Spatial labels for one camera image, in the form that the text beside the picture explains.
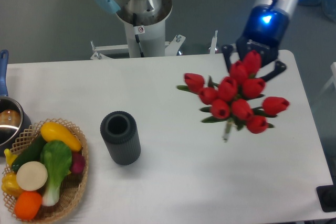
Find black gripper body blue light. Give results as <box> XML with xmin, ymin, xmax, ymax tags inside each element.
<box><xmin>236</xmin><ymin>0</ymin><xmax>298</xmax><ymax>65</ymax></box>

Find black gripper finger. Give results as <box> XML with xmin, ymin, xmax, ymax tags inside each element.
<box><xmin>260</xmin><ymin>60</ymin><xmax>286</xmax><ymax>82</ymax></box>
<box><xmin>221</xmin><ymin>44</ymin><xmax>241</xmax><ymax>72</ymax></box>

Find red tulip bouquet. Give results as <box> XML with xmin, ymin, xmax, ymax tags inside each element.
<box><xmin>177</xmin><ymin>50</ymin><xmax>290</xmax><ymax>142</ymax></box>

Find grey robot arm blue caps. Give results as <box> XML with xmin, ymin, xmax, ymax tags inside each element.
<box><xmin>94</xmin><ymin>0</ymin><xmax>298</xmax><ymax>81</ymax></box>

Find dark grey ribbed vase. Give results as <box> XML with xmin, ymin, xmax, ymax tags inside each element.
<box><xmin>100</xmin><ymin>111</ymin><xmax>141</xmax><ymax>165</ymax></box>

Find white object right edge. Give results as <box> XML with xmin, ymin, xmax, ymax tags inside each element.
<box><xmin>319</xmin><ymin>62</ymin><xmax>336</xmax><ymax>95</ymax></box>

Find black device at table edge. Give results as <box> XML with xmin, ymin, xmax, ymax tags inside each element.
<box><xmin>316</xmin><ymin>185</ymin><xmax>335</xmax><ymax>212</ymax></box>

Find purple red onion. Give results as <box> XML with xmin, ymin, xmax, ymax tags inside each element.
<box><xmin>70</xmin><ymin>152</ymin><xmax>86</xmax><ymax>174</ymax></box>

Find yellow squash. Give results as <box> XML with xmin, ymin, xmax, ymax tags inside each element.
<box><xmin>40</xmin><ymin>122</ymin><xmax>82</xmax><ymax>152</ymax></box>

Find green bok choy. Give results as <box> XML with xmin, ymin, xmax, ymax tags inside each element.
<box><xmin>40</xmin><ymin>140</ymin><xmax>72</xmax><ymax>207</ymax></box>

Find woven wicker basket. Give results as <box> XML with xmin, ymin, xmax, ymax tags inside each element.
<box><xmin>1</xmin><ymin>119</ymin><xmax>89</xmax><ymax>223</ymax></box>

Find dark green cucumber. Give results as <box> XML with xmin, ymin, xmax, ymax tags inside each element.
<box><xmin>11</xmin><ymin>134</ymin><xmax>47</xmax><ymax>173</ymax></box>

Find white round radish slice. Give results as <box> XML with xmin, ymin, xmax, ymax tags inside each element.
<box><xmin>16</xmin><ymin>161</ymin><xmax>48</xmax><ymax>191</ymax></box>

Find yellow banana tip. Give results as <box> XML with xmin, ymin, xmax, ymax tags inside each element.
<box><xmin>4</xmin><ymin>148</ymin><xmax>18</xmax><ymax>167</ymax></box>

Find orange fruit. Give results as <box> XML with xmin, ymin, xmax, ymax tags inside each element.
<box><xmin>14</xmin><ymin>191</ymin><xmax>42</xmax><ymax>221</ymax></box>

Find yellow bell pepper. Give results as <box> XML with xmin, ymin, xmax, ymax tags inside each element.
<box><xmin>1</xmin><ymin>172</ymin><xmax>24</xmax><ymax>198</ymax></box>

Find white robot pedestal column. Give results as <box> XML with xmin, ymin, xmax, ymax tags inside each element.
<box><xmin>124</xmin><ymin>21</ymin><xmax>166</xmax><ymax>58</ymax></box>

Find black cable on pedestal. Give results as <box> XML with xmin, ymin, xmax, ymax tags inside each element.
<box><xmin>132</xmin><ymin>13</ymin><xmax>145</xmax><ymax>58</ymax></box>

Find white metal base frame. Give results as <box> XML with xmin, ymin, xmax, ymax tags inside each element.
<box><xmin>90</xmin><ymin>30</ymin><xmax>219</xmax><ymax>60</ymax></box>

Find blue handled steel saucepan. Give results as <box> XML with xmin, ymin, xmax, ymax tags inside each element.
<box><xmin>1</xmin><ymin>49</ymin><xmax>31</xmax><ymax>157</ymax></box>

